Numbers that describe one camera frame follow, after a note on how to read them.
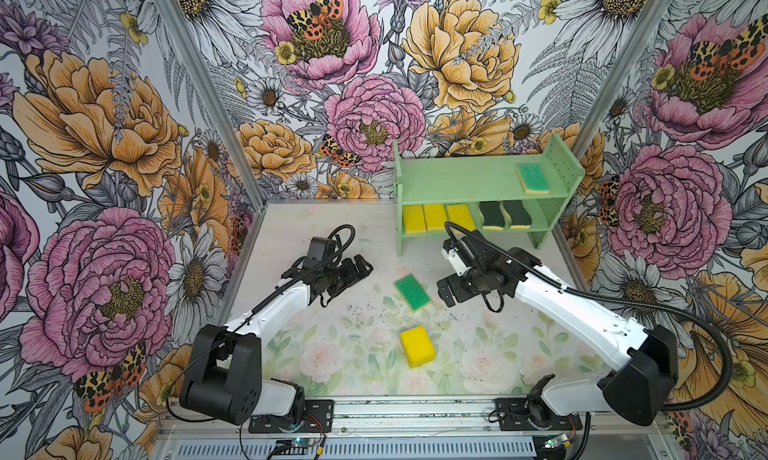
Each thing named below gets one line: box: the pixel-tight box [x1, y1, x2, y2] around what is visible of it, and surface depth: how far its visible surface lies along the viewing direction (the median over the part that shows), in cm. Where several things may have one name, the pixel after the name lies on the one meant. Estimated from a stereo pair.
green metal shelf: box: [393, 134, 585, 256], surface depth 101 cm
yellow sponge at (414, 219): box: [403, 204, 427, 235], surface depth 99 cm
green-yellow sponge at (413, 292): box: [394, 273, 432, 312], surface depth 96 cm
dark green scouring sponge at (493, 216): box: [479, 201, 505, 231], surface depth 101 cm
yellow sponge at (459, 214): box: [447, 204, 476, 232], surface depth 103 cm
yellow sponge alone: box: [400, 325, 437, 369], surface depth 84 cm
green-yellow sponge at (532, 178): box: [516, 163, 551, 194], surface depth 90 cm
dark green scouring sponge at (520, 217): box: [502, 200, 532, 230], surface depth 101 cm
